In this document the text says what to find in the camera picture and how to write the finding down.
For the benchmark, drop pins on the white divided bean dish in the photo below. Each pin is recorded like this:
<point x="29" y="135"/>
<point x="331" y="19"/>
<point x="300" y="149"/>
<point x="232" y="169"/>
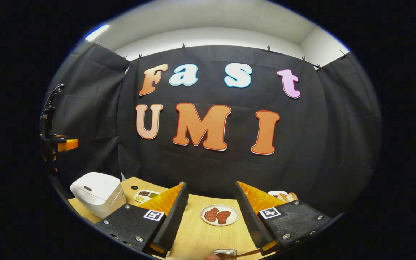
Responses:
<point x="146" y="190"/>

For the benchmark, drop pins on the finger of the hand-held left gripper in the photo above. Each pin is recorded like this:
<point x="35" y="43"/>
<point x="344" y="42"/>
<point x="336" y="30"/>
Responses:
<point x="67" y="144"/>

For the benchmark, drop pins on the ceiling light panel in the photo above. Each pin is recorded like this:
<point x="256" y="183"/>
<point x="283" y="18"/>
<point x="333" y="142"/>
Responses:
<point x="97" y="31"/>

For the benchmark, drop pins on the white round plate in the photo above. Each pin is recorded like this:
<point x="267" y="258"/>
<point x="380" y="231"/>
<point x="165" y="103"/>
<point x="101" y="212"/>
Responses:
<point x="233" y="211"/>

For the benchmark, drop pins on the red meat piece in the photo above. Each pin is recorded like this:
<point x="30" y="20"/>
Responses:
<point x="223" y="217"/>
<point x="211" y="215"/>

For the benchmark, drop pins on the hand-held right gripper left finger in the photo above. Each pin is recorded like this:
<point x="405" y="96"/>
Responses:
<point x="173" y="224"/>

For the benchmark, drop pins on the row of black cloth clips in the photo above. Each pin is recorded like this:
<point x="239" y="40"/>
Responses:
<point x="183" y="46"/>

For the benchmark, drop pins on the white toaster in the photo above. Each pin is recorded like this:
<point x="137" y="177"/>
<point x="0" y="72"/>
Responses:
<point x="276" y="193"/>

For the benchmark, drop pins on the white rice cooker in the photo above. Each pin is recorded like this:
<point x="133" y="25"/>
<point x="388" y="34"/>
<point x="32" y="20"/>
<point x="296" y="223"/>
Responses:
<point x="98" y="193"/>

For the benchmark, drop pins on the brown wooden spoon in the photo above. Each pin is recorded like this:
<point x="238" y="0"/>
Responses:
<point x="246" y="253"/>

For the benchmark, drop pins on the pile of red beans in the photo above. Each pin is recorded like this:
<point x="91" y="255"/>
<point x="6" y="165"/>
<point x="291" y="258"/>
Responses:
<point x="143" y="194"/>

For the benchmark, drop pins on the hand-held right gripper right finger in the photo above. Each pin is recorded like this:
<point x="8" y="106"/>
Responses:
<point x="249" y="224"/>

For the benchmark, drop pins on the pile of yellow soybeans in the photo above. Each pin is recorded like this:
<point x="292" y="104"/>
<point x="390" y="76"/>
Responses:
<point x="140" y="199"/>

